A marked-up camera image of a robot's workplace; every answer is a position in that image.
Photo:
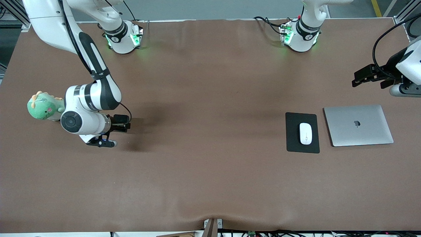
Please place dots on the aluminium frame post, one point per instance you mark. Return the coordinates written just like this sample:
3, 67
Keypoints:
10, 10
399, 20

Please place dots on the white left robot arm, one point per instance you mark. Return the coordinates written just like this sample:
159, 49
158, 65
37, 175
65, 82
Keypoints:
306, 33

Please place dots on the brown table cover sheet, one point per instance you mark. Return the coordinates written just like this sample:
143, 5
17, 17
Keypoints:
210, 184

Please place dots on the green connector board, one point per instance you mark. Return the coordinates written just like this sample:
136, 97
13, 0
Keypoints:
252, 233

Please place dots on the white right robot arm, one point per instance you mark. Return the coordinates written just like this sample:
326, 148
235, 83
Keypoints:
49, 19

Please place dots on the white computer mouse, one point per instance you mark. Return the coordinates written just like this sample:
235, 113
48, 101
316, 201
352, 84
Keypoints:
305, 133

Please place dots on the green dinosaur plush toy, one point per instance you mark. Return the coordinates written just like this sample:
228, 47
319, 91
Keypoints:
42, 108

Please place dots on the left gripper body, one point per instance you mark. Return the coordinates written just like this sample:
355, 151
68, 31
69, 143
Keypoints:
390, 68

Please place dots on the brown post with white bracket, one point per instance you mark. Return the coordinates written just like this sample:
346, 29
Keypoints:
210, 228

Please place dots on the black mouse pad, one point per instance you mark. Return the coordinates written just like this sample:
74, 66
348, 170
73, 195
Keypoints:
292, 138

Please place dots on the silver closed laptop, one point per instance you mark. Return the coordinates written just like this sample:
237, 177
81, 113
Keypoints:
358, 131

